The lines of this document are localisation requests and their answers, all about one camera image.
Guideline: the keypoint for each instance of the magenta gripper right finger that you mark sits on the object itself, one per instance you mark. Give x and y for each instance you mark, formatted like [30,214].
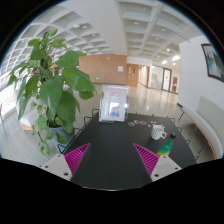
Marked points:
[157,166]

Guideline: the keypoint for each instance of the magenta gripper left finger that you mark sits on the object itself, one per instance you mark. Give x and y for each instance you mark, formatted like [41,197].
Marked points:
[66,165]

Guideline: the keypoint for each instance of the green bottle red cap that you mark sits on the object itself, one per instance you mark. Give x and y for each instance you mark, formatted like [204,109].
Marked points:
[166,148]

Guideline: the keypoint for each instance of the grey plant pot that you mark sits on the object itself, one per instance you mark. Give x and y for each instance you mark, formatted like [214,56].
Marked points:
[53,131]

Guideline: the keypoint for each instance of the white patterned mug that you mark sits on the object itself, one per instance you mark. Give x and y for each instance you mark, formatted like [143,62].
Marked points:
[158,132]

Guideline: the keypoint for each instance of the green round coaster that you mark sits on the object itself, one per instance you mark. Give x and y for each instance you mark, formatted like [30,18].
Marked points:
[131,124]

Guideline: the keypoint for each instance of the red round coaster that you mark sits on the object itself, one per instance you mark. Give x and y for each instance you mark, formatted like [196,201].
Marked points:
[136,121]

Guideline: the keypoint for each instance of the acrylic sign holder poster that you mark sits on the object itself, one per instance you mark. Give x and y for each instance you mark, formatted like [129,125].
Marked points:
[114,103]

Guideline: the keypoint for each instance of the white bench sofa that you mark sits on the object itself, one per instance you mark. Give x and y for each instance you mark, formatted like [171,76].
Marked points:
[209,118]

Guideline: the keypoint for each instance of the large green potted plant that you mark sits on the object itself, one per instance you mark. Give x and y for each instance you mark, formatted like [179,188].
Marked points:
[52,83]

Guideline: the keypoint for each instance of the framed wall picture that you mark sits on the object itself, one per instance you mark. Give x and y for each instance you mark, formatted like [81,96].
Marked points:
[214,64]

